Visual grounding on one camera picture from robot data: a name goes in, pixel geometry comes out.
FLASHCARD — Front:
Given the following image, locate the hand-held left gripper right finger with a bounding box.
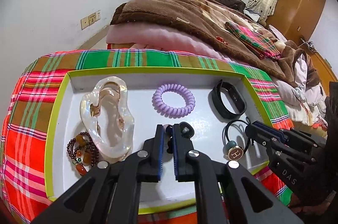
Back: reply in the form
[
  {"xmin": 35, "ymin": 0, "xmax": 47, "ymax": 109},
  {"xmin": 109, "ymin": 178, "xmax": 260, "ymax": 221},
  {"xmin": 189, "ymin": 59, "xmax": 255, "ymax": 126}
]
[{"xmin": 172, "ymin": 122, "xmax": 304, "ymax": 224}]

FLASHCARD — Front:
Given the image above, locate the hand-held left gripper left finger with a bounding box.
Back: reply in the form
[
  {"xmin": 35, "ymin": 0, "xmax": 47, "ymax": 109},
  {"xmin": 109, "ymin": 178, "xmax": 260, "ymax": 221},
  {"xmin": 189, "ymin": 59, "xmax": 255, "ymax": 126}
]
[{"xmin": 32, "ymin": 124, "xmax": 165, "ymax": 224}]

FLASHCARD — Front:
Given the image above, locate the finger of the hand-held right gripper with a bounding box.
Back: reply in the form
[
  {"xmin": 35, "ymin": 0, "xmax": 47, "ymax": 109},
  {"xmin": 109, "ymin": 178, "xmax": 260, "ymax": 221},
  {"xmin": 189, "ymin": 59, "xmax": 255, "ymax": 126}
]
[
  {"xmin": 245, "ymin": 124, "xmax": 315, "ymax": 164},
  {"xmin": 253, "ymin": 121, "xmax": 320, "ymax": 151}
]

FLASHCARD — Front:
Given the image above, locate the black hair clip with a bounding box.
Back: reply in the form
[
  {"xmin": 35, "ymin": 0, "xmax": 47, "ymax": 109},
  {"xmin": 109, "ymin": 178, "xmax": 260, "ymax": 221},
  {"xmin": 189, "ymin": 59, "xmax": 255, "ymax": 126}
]
[{"xmin": 164, "ymin": 122, "xmax": 196, "ymax": 154}]

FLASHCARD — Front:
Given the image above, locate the gold button hair tie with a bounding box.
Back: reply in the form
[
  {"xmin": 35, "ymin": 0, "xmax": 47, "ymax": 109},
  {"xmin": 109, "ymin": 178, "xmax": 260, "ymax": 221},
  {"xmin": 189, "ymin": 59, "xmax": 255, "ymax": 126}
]
[{"xmin": 222, "ymin": 120, "xmax": 254, "ymax": 160}]

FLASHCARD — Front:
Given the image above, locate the white tray with green rim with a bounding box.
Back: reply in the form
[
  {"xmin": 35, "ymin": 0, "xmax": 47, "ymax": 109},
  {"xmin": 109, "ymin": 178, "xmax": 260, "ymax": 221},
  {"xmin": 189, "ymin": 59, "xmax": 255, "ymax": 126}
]
[{"xmin": 44, "ymin": 67, "xmax": 274, "ymax": 215}]

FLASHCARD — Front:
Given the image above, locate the purple spiral hair tie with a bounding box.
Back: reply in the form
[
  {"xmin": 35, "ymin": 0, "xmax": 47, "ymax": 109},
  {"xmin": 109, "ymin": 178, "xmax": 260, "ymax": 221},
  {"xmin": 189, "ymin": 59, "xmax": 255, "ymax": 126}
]
[{"xmin": 152, "ymin": 83, "xmax": 196, "ymax": 118}]

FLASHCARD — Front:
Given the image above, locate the black wristband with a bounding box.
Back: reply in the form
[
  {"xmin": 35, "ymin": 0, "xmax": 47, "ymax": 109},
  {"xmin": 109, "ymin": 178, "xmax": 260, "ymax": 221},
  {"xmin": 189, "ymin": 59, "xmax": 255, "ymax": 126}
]
[{"xmin": 211, "ymin": 79, "xmax": 247, "ymax": 119}]

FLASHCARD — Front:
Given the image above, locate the clear wavy hair clip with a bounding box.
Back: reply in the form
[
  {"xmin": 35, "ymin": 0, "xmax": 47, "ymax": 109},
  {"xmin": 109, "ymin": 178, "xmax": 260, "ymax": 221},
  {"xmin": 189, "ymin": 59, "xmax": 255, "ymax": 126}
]
[{"xmin": 80, "ymin": 76, "xmax": 136, "ymax": 161}]

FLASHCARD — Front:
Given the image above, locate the brown bead bracelet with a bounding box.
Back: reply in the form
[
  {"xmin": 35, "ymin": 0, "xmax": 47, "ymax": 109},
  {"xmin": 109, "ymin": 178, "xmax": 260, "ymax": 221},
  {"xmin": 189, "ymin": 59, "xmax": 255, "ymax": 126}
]
[{"xmin": 66, "ymin": 131, "xmax": 100, "ymax": 176}]

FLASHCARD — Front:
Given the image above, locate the white quilt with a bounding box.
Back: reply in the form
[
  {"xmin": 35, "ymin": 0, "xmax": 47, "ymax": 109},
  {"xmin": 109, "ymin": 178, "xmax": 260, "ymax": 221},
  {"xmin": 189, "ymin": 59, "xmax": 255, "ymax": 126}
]
[{"xmin": 271, "ymin": 55, "xmax": 329, "ymax": 127}]

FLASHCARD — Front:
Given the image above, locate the folded plaid cloth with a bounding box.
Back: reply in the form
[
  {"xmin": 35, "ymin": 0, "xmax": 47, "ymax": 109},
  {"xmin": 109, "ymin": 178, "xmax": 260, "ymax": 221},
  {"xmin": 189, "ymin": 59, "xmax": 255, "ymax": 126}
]
[{"xmin": 224, "ymin": 22, "xmax": 282, "ymax": 59}]

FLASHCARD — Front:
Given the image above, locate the pink blanket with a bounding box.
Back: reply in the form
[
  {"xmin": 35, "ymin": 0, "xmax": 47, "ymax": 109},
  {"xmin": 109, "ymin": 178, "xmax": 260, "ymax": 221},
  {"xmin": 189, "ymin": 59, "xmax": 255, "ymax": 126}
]
[{"xmin": 106, "ymin": 25, "xmax": 233, "ymax": 62}]

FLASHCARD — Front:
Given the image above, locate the wooden wardrobe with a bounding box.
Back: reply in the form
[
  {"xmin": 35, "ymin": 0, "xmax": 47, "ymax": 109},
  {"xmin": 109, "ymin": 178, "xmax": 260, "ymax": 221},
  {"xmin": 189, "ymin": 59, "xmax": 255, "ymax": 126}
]
[{"xmin": 265, "ymin": 0, "xmax": 328, "ymax": 45}]

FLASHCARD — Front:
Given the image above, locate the plaid blanket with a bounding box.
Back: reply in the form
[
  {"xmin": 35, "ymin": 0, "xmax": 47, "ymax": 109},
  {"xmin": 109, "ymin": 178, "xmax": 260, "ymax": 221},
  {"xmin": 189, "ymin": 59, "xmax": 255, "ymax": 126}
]
[{"xmin": 1, "ymin": 48, "xmax": 293, "ymax": 224}]

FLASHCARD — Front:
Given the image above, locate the brown fleece blanket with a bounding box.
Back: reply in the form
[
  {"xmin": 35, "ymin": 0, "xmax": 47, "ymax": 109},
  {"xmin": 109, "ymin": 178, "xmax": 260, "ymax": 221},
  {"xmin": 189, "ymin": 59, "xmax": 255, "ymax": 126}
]
[{"xmin": 110, "ymin": 0, "xmax": 321, "ymax": 87}]

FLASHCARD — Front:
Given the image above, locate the wall socket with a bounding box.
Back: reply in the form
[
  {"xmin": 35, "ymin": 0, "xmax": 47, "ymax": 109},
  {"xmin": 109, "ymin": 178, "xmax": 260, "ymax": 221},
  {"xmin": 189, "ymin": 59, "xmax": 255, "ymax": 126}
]
[{"xmin": 80, "ymin": 10, "xmax": 101, "ymax": 30}]

